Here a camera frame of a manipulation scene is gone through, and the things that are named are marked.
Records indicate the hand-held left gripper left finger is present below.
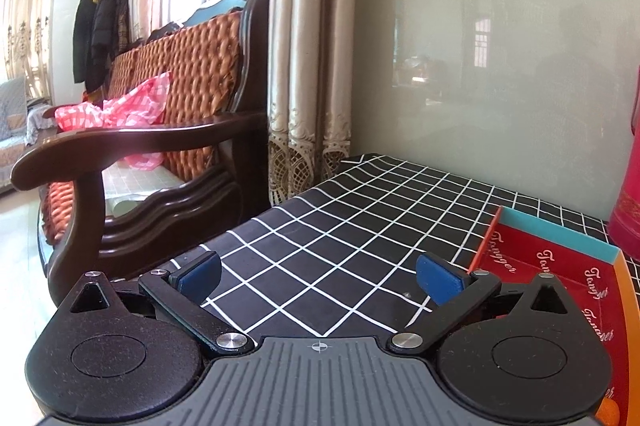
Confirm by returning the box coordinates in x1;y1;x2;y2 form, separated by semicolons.
57;251;253;354

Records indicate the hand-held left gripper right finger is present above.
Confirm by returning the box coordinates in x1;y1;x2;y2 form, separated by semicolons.
385;253;583;354

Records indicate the colourful cardboard box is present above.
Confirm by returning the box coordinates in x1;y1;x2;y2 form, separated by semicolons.
470;206;640;426

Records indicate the small orange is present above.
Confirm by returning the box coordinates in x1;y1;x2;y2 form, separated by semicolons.
600;398;623;426

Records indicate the black white checked tablecloth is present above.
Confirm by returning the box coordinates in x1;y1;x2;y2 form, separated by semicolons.
170;153;640;342

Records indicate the pale grid mat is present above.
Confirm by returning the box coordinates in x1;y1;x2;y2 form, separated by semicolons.
102;161;188;219

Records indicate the pink checked cloth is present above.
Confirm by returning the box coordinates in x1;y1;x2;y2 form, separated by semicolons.
54;70;173;169

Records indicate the red thermos flask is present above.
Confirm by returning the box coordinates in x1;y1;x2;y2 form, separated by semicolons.
608;66;640;259

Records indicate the wooden sofa with orange cushion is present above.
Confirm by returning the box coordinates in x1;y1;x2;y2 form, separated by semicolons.
10;0;273;307

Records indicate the grey covered sofa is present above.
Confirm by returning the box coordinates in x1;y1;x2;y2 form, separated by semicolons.
0;76;55;194

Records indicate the beige embroidered curtain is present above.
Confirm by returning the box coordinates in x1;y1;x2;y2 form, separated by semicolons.
269;0;357;207

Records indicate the black coat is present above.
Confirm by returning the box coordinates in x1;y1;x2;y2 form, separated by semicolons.
72;0;131;92

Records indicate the blue chair back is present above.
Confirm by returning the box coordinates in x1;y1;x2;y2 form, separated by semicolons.
182;0;249;26

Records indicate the white board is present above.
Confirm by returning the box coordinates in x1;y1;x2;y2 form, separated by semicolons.
50;0;101;107

